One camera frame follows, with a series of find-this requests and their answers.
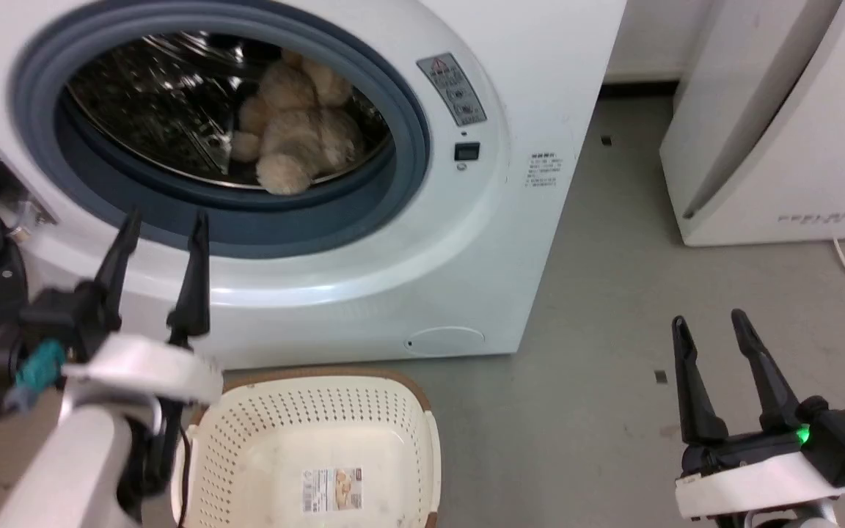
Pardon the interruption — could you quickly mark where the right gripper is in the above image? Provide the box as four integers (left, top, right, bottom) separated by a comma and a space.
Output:
671, 309, 845, 521

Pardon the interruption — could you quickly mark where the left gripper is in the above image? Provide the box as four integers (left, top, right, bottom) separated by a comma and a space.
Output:
0, 207, 224, 406

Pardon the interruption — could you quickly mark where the beige plush toy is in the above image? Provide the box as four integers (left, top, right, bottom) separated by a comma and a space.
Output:
230, 50, 365, 197

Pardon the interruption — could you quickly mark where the cream perforated laundry basket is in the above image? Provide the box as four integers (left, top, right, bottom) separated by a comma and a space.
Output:
171, 369, 442, 528

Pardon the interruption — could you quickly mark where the white front-load washing machine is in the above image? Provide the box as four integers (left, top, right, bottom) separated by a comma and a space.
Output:
0, 0, 627, 371

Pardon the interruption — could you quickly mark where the white floor appliance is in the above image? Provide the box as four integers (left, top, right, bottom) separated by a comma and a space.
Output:
659, 0, 845, 248

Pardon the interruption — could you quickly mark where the paper label with barcode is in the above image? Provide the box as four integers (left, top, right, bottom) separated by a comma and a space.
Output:
301, 467, 363, 513

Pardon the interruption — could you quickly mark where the round white filter cover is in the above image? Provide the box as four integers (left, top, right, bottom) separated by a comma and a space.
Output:
403, 326, 486, 359

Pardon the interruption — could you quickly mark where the grey rubber door gasket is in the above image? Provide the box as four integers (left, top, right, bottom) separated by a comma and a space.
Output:
10, 1, 432, 259

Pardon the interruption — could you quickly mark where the grey warning sticker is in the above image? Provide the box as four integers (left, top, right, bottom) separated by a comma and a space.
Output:
417, 53, 488, 128

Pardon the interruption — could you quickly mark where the teal left cable connector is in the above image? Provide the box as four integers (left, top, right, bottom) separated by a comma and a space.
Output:
3, 339, 68, 413

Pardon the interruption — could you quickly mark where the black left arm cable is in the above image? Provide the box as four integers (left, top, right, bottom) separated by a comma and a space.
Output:
116, 400, 193, 528

